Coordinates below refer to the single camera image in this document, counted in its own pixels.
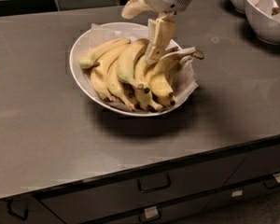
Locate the upper middle drawer front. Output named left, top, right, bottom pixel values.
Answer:
left=40, top=153, right=245, bottom=224

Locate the right front yellow banana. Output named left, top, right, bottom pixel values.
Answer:
left=148, top=48, right=204, bottom=98

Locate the black drawer handle middle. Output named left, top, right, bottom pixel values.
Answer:
left=137, top=175, right=171, bottom=193

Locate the far right back banana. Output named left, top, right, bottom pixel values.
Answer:
left=166, top=55, right=192, bottom=86

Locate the black drawer handle left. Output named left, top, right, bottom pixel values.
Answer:
left=6, top=200, right=29, bottom=221

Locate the white oval bowl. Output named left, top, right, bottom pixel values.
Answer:
left=69, top=22, right=198, bottom=118

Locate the white label sticker drawer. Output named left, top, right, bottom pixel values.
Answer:
left=231, top=190, right=243, bottom=198

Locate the top left yellow banana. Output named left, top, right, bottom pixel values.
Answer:
left=79, top=38, right=131, bottom=69

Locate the lower drawer handle with label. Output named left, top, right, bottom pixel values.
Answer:
left=138, top=206, right=161, bottom=223

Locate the greenish stem banana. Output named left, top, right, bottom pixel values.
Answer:
left=134, top=55, right=163, bottom=112

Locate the black drawer handle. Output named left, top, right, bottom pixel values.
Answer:
left=137, top=175, right=171, bottom=193
left=6, top=200, right=29, bottom=221

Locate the right drawer handle with label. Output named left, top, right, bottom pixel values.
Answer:
left=263, top=173, right=280, bottom=189

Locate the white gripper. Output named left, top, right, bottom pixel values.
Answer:
left=121, top=0, right=192, bottom=64

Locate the drawer handle with label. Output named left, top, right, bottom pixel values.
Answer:
left=263, top=173, right=280, bottom=189
left=138, top=206, right=161, bottom=223

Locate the white bowl right front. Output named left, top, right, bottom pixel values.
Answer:
left=244, top=0, right=280, bottom=45

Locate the yellow banana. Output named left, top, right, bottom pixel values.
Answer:
left=90, top=44, right=128, bottom=102
left=107, top=62, right=136, bottom=111
left=79, top=38, right=131, bottom=69
left=148, top=48, right=204, bottom=98

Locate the lower left yellow banana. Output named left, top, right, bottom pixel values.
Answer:
left=107, top=62, right=136, bottom=111

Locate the central yellow-green banana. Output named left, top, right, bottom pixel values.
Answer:
left=116, top=38, right=149, bottom=90

